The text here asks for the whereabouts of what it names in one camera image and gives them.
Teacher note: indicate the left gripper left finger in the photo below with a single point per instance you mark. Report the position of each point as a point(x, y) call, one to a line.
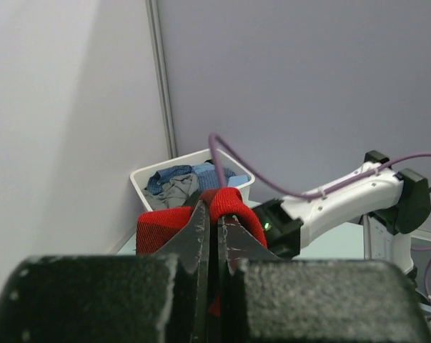
point(178, 288)

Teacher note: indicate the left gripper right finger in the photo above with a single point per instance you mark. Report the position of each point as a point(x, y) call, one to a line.
point(253, 287)

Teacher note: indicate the red black plaid shirt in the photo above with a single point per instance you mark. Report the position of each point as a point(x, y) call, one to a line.
point(155, 229)

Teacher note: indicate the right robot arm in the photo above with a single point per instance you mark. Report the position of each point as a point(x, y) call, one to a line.
point(391, 205)

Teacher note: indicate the grey shirt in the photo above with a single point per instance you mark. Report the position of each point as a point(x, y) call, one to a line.
point(174, 193)

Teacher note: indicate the light blue shirt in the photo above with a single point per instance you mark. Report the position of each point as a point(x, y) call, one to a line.
point(233, 180)

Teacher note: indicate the blue checked shirt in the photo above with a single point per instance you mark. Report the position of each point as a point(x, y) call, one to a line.
point(162, 176)

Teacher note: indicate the white plastic bin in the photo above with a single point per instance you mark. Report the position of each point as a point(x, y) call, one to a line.
point(140, 177)

